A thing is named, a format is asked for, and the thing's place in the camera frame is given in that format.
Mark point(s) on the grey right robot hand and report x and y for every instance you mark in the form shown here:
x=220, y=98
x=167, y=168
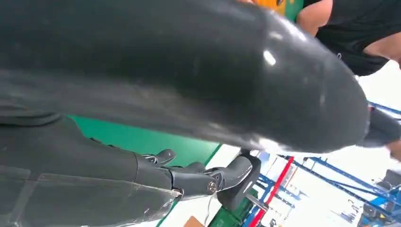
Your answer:
x=188, y=62

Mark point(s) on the yellow sheet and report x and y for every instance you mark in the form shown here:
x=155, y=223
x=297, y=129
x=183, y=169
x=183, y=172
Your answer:
x=269, y=5

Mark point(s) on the red pole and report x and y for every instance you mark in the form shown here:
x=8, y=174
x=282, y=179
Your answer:
x=272, y=191

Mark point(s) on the cardboard box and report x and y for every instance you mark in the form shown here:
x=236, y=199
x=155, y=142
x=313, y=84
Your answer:
x=194, y=223

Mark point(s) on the green crate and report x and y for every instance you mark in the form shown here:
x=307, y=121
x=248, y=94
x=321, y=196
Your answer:
x=228, y=221

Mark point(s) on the person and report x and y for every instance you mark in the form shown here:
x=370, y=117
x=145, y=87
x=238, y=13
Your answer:
x=354, y=37

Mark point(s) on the blue rack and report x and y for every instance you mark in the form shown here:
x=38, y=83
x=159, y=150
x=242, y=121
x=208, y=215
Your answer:
x=393, y=195

